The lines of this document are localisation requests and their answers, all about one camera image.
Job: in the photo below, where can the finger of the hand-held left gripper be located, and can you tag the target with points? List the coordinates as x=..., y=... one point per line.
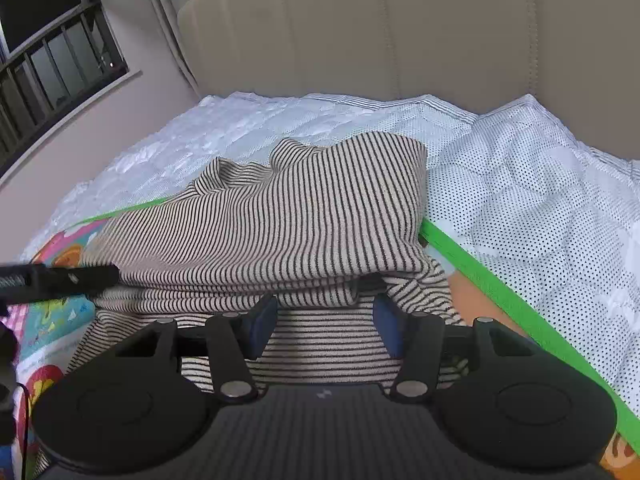
x=75, y=281

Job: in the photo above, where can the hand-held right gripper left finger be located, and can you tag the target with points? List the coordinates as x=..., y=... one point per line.
x=263, y=327

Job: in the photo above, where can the black and beige striped garment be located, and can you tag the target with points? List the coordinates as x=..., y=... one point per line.
x=280, y=220

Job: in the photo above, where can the beige padded headboard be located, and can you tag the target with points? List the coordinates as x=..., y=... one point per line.
x=400, y=35

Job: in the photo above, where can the white quilted mattress cover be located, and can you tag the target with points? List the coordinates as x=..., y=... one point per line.
x=525, y=195

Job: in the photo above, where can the colourful cartoon play mat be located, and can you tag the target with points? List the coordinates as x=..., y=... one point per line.
x=50, y=322

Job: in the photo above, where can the grey curtain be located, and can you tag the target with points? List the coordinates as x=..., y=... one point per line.
x=150, y=20

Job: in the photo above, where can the window with black railing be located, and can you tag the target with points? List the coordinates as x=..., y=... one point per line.
x=35, y=5

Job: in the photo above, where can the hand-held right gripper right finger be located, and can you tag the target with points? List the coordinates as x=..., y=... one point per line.
x=387, y=329

